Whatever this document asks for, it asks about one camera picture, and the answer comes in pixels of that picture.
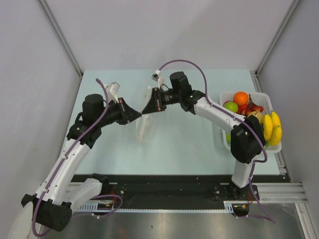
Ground green pear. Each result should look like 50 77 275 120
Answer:
223 101 239 113

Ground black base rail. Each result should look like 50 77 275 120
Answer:
72 174 292 212

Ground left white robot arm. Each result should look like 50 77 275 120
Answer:
21 94 142 232

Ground orange fruit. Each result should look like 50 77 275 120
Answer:
233 92 249 107

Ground green apple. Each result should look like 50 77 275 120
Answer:
225 133 231 144

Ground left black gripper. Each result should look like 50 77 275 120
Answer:
96 97 142 127

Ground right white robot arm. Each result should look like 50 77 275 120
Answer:
142 71 266 200

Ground yellow banana bunch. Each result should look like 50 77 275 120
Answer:
263 111 283 146

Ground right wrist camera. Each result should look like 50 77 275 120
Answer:
151 70 164 88

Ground white plastic basket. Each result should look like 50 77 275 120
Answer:
219 91 283 153

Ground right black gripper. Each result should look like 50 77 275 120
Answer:
143 87 181 115

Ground clear zip top bag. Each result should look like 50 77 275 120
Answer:
136 86 162 143

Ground yellow pear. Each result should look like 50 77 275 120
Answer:
247 111 264 124

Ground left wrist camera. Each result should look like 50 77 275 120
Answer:
104 82 120 103

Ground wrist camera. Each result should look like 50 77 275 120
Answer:
151 70 164 88
104 82 120 103

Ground red strawberry bunch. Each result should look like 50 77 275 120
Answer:
237 94 264 117

